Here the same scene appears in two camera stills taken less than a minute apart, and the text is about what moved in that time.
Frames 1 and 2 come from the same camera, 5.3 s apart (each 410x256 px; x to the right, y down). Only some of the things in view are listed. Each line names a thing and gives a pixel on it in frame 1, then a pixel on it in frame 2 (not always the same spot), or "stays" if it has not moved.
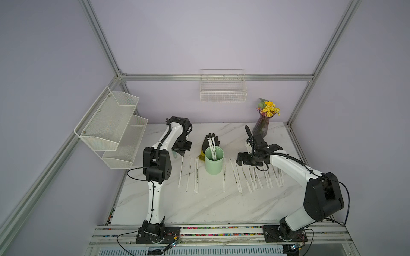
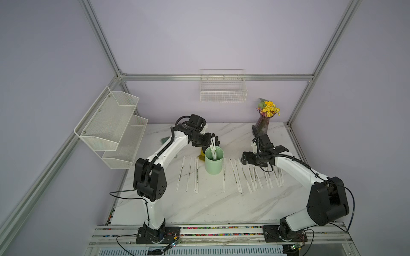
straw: x=275 y=176 stays
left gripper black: x=182 y=151 to x=195 y=145
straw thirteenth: x=197 y=175 stays
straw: x=238 y=177 stays
